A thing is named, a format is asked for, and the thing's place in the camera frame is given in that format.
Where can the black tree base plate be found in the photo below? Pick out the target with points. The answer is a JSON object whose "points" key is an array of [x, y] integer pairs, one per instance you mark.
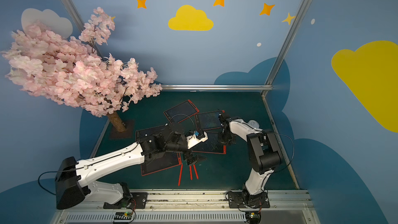
{"points": [[128, 133]]}

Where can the small circuit board left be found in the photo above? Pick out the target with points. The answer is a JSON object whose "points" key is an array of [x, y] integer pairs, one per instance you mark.
{"points": [[123, 217]]}

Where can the small circuit board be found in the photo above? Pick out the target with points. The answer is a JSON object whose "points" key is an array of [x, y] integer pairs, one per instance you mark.
{"points": [[252, 217], [123, 217]]}

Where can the small circuit board right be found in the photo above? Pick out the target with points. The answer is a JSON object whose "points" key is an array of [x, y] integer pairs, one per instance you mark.
{"points": [[252, 217]]}

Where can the red tablet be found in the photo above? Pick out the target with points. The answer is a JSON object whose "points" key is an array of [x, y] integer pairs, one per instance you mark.
{"points": [[141, 134], [208, 120], [169, 160], [181, 112], [212, 145]]}

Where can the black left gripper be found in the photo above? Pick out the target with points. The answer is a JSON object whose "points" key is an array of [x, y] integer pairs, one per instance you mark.
{"points": [[189, 157]]}

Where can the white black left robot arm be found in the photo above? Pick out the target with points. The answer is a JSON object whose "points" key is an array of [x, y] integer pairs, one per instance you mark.
{"points": [[76, 181]]}

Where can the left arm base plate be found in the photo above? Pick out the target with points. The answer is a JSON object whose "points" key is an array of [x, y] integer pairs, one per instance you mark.
{"points": [[133, 200]]}

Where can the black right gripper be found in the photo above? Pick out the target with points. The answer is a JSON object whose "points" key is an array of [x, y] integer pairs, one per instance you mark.
{"points": [[224, 136]]}

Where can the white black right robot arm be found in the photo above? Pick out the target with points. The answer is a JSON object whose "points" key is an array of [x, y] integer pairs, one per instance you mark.
{"points": [[263, 152]]}

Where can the pink cherry blossom tree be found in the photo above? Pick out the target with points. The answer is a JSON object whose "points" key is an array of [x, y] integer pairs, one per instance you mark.
{"points": [[70, 71]]}

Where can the silver tin can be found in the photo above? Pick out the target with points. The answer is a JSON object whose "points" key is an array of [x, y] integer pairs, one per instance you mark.
{"points": [[254, 124]]}

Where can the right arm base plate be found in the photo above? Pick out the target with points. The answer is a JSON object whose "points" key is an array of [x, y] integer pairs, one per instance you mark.
{"points": [[242, 199]]}

